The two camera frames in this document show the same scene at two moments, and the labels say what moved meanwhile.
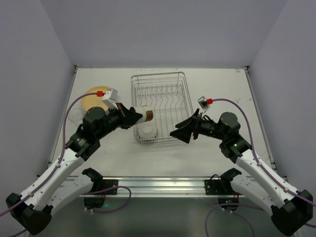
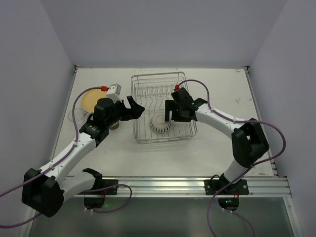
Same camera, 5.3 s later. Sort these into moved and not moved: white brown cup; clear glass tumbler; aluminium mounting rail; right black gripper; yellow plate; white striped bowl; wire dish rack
Moved: white striped bowl; right black gripper; white brown cup
Not moved: aluminium mounting rail; wire dish rack; yellow plate; clear glass tumbler
